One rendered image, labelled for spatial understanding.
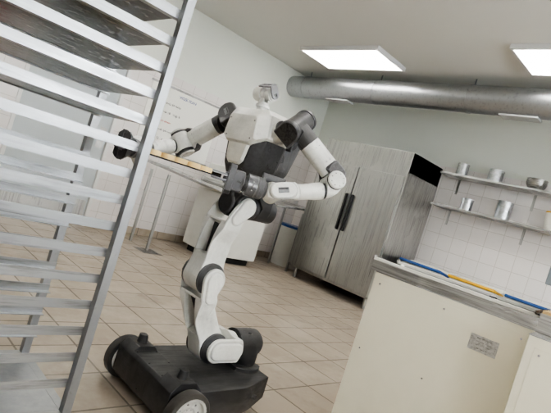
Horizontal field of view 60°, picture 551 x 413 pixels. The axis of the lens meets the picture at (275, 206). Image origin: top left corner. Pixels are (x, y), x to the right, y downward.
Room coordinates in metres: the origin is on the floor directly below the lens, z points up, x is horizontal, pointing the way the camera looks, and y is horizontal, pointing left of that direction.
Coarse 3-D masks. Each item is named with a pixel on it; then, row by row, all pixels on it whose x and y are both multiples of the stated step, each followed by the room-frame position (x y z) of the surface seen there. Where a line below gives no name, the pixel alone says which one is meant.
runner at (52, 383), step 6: (66, 378) 1.57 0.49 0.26; (0, 384) 1.42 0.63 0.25; (6, 384) 1.43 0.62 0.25; (12, 384) 1.45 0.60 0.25; (18, 384) 1.46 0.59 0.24; (24, 384) 1.47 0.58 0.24; (30, 384) 1.49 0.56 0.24; (36, 384) 1.50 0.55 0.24; (42, 384) 1.51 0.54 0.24; (48, 384) 1.53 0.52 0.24; (54, 384) 1.54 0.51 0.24; (60, 384) 1.55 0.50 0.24; (0, 390) 1.43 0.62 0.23; (6, 390) 1.44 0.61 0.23; (12, 390) 1.45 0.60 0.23
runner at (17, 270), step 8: (0, 264) 1.36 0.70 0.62; (0, 272) 1.36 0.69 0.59; (8, 272) 1.37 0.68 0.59; (16, 272) 1.39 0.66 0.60; (24, 272) 1.40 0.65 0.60; (32, 272) 1.42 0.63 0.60; (40, 272) 1.44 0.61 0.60; (48, 272) 1.45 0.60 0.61; (56, 272) 1.47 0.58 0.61; (64, 272) 1.48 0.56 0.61; (72, 272) 1.50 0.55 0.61; (80, 272) 1.52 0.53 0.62; (72, 280) 1.51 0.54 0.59; (80, 280) 1.53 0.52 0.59; (88, 280) 1.54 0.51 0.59; (96, 280) 1.56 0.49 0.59
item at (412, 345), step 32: (384, 288) 2.19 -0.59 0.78; (416, 288) 2.11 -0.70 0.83; (384, 320) 2.17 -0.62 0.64; (416, 320) 2.08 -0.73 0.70; (448, 320) 2.01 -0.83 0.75; (480, 320) 1.94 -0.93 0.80; (352, 352) 2.23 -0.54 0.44; (384, 352) 2.14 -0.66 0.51; (416, 352) 2.06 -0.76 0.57; (448, 352) 1.98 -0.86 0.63; (480, 352) 1.91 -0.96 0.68; (512, 352) 1.85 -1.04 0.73; (352, 384) 2.20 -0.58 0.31; (384, 384) 2.11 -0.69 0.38; (416, 384) 2.03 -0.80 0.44; (448, 384) 1.96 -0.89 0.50; (480, 384) 1.89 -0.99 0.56
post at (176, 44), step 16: (192, 0) 1.55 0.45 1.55; (176, 32) 1.55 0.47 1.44; (176, 48) 1.55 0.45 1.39; (176, 64) 1.56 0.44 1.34; (160, 80) 1.56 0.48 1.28; (160, 96) 1.55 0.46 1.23; (160, 112) 1.56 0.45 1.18; (144, 128) 1.56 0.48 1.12; (144, 144) 1.55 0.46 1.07; (144, 160) 1.56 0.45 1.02; (128, 192) 1.55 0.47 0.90; (128, 208) 1.55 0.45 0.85; (128, 224) 1.57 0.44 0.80; (112, 240) 1.55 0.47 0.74; (112, 256) 1.55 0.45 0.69; (112, 272) 1.56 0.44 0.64; (96, 288) 1.56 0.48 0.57; (96, 304) 1.55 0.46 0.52; (96, 320) 1.56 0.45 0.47; (80, 352) 1.55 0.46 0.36; (80, 368) 1.56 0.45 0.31; (64, 400) 1.55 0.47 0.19
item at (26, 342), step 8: (96, 96) 1.88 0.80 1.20; (104, 96) 1.88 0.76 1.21; (96, 120) 1.88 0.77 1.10; (96, 128) 1.88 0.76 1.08; (88, 144) 1.87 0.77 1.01; (80, 168) 1.87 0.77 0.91; (64, 208) 1.87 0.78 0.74; (72, 208) 1.88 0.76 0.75; (56, 232) 1.88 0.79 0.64; (64, 232) 1.88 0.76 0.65; (48, 256) 1.88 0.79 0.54; (56, 256) 1.88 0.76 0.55; (40, 280) 1.88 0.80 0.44; (48, 280) 1.88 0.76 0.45; (40, 296) 1.87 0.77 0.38; (32, 320) 1.87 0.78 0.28; (24, 344) 1.87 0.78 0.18; (24, 352) 1.87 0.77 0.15
